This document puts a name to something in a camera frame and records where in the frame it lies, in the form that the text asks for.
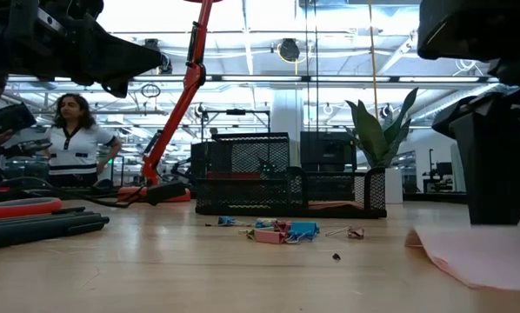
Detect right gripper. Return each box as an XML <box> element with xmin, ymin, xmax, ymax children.
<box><xmin>417</xmin><ymin>0</ymin><xmax>520</xmax><ymax>136</ymax></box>

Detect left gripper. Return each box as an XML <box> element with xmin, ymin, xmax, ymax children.
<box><xmin>0</xmin><ymin>0</ymin><xmax>163</xmax><ymax>99</ymax></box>

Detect pink sticky note pad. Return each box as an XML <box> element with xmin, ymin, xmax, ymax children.
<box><xmin>404</xmin><ymin>223</ymin><xmax>520</xmax><ymax>291</ymax></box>
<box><xmin>307</xmin><ymin>200</ymin><xmax>366</xmax><ymax>211</ymax></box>

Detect red-handled scissors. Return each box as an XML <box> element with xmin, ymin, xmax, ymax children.
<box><xmin>0</xmin><ymin>197</ymin><xmax>64</xmax><ymax>221</ymax></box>

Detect black mesh desk organizer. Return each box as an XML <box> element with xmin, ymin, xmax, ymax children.
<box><xmin>193</xmin><ymin>131</ymin><xmax>388</xmax><ymax>220</ymax></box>

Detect pale green cloth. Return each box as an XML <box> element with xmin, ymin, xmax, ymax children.
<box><xmin>450</xmin><ymin>142</ymin><xmax>468</xmax><ymax>193</ymax></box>

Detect background desk with monitor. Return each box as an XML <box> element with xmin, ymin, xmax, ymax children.
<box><xmin>423</xmin><ymin>149</ymin><xmax>455</xmax><ymax>194</ymax></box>

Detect snake plant in white pot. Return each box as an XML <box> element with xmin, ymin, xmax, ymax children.
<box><xmin>344</xmin><ymin>86</ymin><xmax>419</xmax><ymax>204</ymax></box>

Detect red desk lamp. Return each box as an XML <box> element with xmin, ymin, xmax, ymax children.
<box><xmin>117</xmin><ymin>0</ymin><xmax>223</xmax><ymax>203</ymax></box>

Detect black handheld device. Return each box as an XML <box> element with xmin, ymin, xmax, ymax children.
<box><xmin>1</xmin><ymin>137</ymin><xmax>54</xmax><ymax>160</ymax></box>
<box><xmin>0</xmin><ymin>102</ymin><xmax>38</xmax><ymax>141</ymax></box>

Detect black background machine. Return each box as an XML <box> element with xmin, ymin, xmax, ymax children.
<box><xmin>171</xmin><ymin>141</ymin><xmax>213</xmax><ymax>191</ymax></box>

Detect black computer case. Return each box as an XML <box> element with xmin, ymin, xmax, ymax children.
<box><xmin>300</xmin><ymin>130</ymin><xmax>358</xmax><ymax>173</ymax></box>

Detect blue binder clip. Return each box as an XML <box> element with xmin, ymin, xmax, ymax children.
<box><xmin>205</xmin><ymin>216</ymin><xmax>253</xmax><ymax>228</ymax></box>
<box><xmin>285</xmin><ymin>221</ymin><xmax>322</xmax><ymax>244</ymax></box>

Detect black hanging cable loop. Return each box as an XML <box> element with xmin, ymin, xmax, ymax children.
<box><xmin>139</xmin><ymin>82</ymin><xmax>163</xmax><ymax>99</ymax></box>

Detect black aluminium table frame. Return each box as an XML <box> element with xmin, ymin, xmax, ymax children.
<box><xmin>0</xmin><ymin>186</ymin><xmax>470</xmax><ymax>208</ymax></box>

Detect yellow hanging cord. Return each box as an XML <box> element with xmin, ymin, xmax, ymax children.
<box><xmin>367</xmin><ymin>0</ymin><xmax>380</xmax><ymax>119</ymax></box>

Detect black background workstation frame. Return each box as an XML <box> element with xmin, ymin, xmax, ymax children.
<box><xmin>107</xmin><ymin>154</ymin><xmax>125</xmax><ymax>189</ymax></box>

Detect black lamp power cord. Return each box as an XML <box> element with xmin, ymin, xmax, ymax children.
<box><xmin>0</xmin><ymin>176</ymin><xmax>188</xmax><ymax>209</ymax></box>

